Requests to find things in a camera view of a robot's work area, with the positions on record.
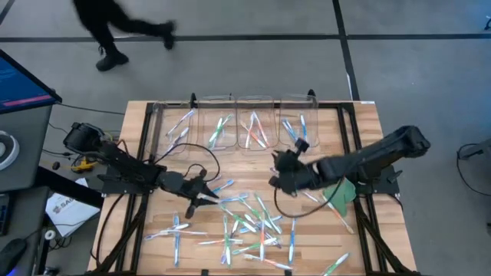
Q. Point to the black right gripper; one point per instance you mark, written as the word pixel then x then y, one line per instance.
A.
pixel 299 174

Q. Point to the small white tape roll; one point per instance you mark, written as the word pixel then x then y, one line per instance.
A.
pixel 50 234

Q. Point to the white booklet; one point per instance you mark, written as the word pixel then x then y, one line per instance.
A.
pixel 69 211

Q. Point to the black frame clamp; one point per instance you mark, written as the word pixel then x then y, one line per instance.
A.
pixel 311 93
pixel 193 100

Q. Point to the black computer mouse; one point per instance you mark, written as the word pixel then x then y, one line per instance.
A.
pixel 11 255

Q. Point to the green cloth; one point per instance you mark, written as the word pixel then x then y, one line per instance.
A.
pixel 347 191

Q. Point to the computer monitor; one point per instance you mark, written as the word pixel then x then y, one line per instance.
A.
pixel 19 84

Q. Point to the purple white toothbrush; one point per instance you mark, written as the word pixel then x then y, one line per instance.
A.
pixel 231 237
pixel 167 232
pixel 273 240
pixel 180 123
pixel 310 197
pixel 179 137

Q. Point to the orange white toothbrush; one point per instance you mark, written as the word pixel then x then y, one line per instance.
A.
pixel 268 261
pixel 220 242
pixel 338 214
pixel 184 232
pixel 262 237
pixel 261 127
pixel 253 134
pixel 250 130

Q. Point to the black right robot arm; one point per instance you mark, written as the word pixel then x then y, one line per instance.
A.
pixel 376 157

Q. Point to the black keyboard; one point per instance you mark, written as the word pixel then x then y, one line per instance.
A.
pixel 3 214

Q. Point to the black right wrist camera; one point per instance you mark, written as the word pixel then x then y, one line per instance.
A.
pixel 302 146

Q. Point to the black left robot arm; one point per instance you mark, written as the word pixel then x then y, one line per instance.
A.
pixel 122 165

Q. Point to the white round roll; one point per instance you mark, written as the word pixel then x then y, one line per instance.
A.
pixel 5 149

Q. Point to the yellow tool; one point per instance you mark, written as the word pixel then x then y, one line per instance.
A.
pixel 84 165

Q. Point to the black floor object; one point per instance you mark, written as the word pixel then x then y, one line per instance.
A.
pixel 488 23

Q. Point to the grey floor stand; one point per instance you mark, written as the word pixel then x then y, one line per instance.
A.
pixel 477 149

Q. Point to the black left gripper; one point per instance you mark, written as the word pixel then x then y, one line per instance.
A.
pixel 178 182

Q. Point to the clear plastic bin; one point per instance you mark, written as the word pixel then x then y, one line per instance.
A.
pixel 226 142
pixel 159 142
pixel 312 126
pixel 272 115

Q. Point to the small black knob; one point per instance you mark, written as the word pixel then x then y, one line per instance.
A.
pixel 56 165

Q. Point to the blue white toothbrush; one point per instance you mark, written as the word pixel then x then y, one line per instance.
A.
pixel 261 224
pixel 303 128
pixel 234 198
pixel 292 241
pixel 176 239
pixel 289 130
pixel 223 186

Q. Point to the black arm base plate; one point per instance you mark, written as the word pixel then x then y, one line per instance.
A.
pixel 111 189
pixel 383 184

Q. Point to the green white toothbrush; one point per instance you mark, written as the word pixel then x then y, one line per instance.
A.
pixel 223 123
pixel 238 219
pixel 255 211
pixel 268 214
pixel 335 264
pixel 226 241
pixel 253 246
pixel 215 132

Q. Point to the black beam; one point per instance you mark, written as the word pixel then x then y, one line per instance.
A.
pixel 65 188

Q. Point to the person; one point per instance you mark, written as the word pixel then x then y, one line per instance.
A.
pixel 107 23

